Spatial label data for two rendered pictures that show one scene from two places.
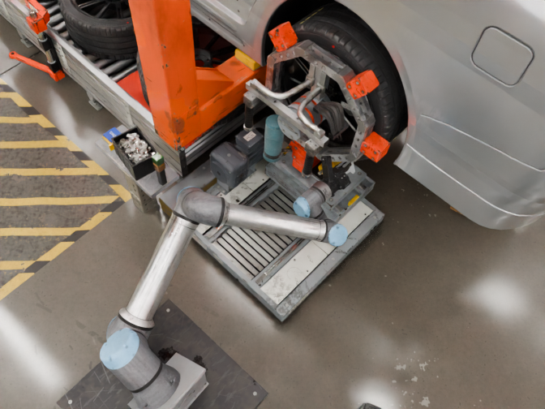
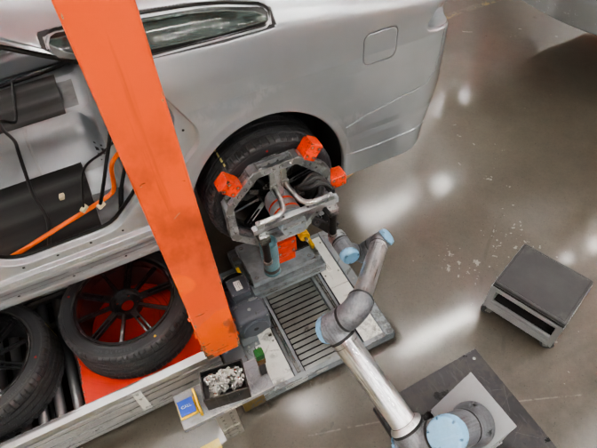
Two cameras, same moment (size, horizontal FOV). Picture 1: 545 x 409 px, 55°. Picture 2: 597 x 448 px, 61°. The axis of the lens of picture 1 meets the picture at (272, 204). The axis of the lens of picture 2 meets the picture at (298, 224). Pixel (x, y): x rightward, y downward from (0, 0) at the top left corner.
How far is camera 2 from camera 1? 1.44 m
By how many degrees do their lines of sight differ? 35
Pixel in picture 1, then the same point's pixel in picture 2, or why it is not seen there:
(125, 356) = (462, 426)
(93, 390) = not seen: outside the picture
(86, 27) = (11, 406)
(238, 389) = (468, 369)
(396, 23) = (306, 90)
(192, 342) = (420, 396)
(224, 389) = not seen: hidden behind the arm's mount
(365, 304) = (394, 273)
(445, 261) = (372, 210)
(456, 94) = (363, 92)
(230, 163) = (258, 310)
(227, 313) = not seen: hidden behind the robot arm
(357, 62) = (290, 141)
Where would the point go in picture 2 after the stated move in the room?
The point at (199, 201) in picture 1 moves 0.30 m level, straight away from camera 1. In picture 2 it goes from (354, 308) to (281, 298)
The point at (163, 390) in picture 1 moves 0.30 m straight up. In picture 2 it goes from (483, 412) to (502, 384)
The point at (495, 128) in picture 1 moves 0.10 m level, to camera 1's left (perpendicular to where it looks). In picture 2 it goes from (394, 86) to (387, 99)
